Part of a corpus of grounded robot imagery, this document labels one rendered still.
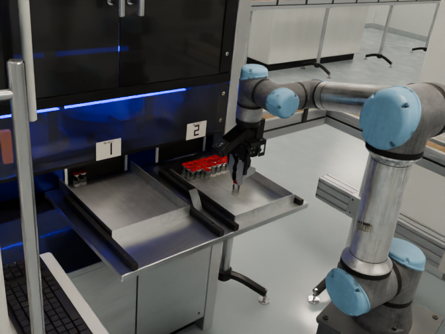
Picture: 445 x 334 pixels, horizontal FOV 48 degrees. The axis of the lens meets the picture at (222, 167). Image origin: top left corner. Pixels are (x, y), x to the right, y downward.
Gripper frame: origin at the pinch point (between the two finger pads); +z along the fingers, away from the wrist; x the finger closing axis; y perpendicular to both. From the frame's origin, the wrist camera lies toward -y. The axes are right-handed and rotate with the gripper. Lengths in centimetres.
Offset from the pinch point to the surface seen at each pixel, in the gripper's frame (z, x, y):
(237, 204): 10.6, 1.5, 3.4
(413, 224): 47, -8, 102
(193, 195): 6.3, 6.9, -10.1
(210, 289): 77, 30, 19
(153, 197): 10.3, 17.5, -17.9
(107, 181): 10.5, 33.2, -26.3
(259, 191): 11.1, 4.9, 15.5
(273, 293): 102, 32, 63
